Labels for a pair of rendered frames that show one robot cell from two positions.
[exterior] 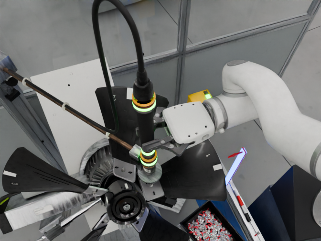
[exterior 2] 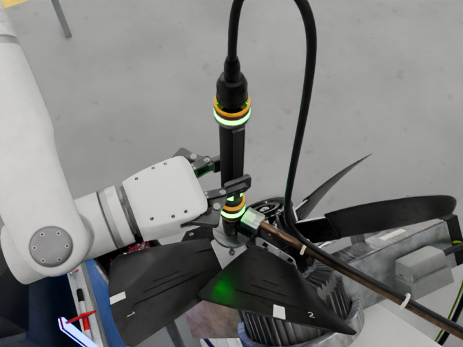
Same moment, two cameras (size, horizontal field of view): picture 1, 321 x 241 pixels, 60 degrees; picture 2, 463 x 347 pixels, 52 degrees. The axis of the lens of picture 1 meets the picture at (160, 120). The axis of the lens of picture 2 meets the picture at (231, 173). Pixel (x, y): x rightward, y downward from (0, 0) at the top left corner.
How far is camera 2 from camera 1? 67 cm
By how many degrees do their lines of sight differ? 64
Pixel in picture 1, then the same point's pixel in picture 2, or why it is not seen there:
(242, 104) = not seen: hidden behind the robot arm
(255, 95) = (49, 144)
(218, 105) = (108, 200)
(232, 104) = (82, 206)
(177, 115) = (180, 194)
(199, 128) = (146, 175)
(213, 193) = (132, 259)
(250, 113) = not seen: hidden behind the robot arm
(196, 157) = (152, 308)
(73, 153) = (382, 326)
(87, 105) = not seen: outside the picture
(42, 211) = (393, 233)
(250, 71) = (40, 187)
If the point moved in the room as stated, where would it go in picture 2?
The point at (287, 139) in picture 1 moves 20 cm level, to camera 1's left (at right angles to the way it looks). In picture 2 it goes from (30, 82) to (184, 78)
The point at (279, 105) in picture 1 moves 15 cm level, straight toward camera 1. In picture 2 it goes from (17, 129) to (100, 55)
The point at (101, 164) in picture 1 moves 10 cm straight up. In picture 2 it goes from (321, 287) to (330, 269)
